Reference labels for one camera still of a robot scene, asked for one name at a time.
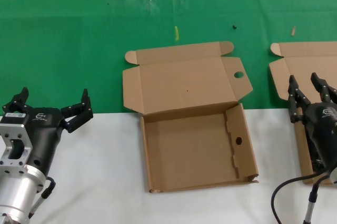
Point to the silver wrist camera mount bracket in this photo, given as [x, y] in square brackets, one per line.
[18, 131]

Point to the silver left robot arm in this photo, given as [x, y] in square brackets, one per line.
[15, 192]

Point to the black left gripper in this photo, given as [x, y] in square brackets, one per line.
[43, 134]

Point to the open cardboard box with parts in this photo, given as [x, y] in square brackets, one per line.
[302, 63]

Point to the green table cloth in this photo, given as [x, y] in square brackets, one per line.
[79, 50]

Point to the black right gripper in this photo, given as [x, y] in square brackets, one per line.
[322, 126]

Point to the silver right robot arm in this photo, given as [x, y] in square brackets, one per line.
[333, 176]

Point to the open cardboard box centre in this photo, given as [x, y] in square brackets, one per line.
[189, 139]

